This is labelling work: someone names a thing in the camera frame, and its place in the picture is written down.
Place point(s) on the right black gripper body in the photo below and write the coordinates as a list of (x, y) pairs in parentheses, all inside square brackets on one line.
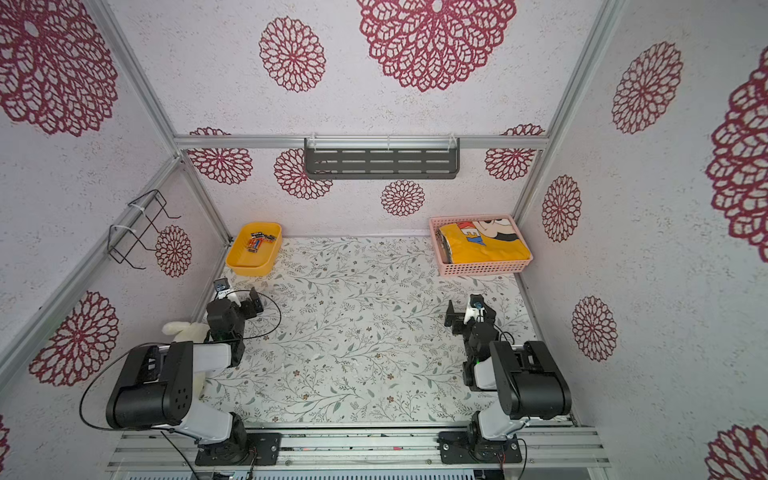
[(455, 315)]

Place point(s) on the white plush toy dog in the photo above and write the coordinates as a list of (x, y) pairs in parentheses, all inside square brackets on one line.
[(185, 331)]

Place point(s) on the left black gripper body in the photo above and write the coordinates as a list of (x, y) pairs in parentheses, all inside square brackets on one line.
[(250, 303)]

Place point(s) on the yellow plastic storage box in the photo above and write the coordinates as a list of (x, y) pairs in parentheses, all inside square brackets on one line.
[(260, 264)]

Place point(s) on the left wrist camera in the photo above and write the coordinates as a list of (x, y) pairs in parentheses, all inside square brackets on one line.
[(222, 288)]

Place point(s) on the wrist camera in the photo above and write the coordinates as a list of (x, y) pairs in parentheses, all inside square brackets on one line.
[(222, 288), (475, 310)]

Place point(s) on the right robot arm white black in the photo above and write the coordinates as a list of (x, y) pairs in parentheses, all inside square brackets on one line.
[(524, 377)]

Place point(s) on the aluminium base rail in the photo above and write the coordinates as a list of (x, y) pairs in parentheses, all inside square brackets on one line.
[(536, 447)]

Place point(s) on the grey wall shelf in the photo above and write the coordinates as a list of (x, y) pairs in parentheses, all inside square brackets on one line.
[(386, 160)]

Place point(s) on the yellow cartoon folded shirt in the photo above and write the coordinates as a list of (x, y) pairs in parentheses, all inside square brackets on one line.
[(482, 241)]

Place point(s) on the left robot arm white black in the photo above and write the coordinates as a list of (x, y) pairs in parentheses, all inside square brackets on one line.
[(155, 389)]

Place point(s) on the black wire wall rack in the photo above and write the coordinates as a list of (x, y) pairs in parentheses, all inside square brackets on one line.
[(123, 239)]

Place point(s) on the pink plastic basket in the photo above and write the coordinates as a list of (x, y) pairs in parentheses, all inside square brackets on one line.
[(447, 269)]

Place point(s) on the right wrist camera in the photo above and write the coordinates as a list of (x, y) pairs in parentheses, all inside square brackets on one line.
[(475, 310)]

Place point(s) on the red orange battery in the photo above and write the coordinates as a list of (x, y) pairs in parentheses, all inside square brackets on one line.
[(257, 239)]

